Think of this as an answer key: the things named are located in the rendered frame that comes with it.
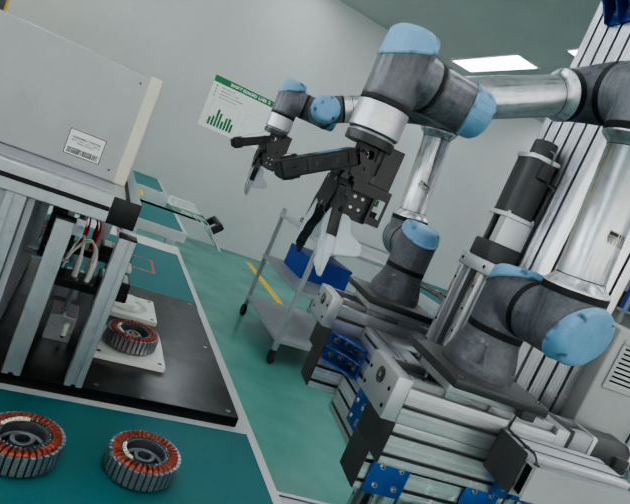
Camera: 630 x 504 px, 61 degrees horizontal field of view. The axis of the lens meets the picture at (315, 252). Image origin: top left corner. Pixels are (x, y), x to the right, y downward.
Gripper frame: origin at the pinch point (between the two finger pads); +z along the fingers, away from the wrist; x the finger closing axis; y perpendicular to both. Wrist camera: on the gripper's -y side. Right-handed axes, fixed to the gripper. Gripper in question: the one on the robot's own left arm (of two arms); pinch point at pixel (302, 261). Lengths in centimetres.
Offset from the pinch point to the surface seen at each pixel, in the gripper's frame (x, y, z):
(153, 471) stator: -1.2, -8.5, 36.8
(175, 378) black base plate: 34, -6, 38
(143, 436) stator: 7.2, -10.7, 36.9
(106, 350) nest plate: 35, -21, 37
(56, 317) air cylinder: 35, -32, 34
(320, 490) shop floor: 130, 87, 115
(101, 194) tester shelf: 16.9, -30.1, 4.1
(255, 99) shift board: 585, 35, -68
